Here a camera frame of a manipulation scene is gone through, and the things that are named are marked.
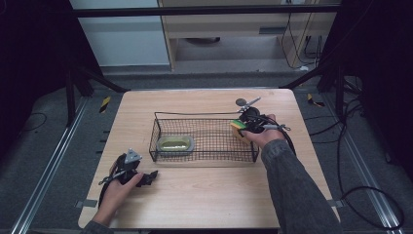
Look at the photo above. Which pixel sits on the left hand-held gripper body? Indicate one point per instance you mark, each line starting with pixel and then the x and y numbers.
pixel 128 162

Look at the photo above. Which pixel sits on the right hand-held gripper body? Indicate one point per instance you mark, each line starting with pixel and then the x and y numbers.
pixel 251 117

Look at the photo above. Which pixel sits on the yellow sponge with green pad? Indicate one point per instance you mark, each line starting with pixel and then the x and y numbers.
pixel 239 132

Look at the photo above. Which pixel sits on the green oval soap dish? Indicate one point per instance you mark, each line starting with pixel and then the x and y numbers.
pixel 175 143

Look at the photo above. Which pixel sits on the person's right hand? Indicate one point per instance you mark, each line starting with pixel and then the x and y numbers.
pixel 266 138

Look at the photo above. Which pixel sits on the person's left hand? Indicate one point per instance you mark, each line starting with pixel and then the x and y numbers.
pixel 117 195

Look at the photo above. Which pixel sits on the grey round table grommet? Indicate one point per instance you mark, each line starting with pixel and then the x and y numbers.
pixel 240 102

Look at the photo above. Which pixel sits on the grey tape strip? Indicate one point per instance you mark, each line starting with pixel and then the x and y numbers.
pixel 337 203
pixel 87 203

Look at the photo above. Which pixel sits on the black and yellow floor tape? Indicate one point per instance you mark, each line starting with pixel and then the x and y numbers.
pixel 105 104
pixel 313 100

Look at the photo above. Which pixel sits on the black metal stand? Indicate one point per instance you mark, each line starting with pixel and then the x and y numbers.
pixel 70 97
pixel 339 94

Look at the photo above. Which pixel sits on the black horizontal metal bar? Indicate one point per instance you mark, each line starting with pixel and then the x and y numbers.
pixel 201 10

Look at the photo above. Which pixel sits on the white cabinet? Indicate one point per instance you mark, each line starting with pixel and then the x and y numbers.
pixel 123 39

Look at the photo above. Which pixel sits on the dark curtain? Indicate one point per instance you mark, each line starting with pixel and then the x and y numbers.
pixel 29 65
pixel 380 65

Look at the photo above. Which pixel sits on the aluminium floor rail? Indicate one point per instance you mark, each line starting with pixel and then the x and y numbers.
pixel 48 169
pixel 367 172

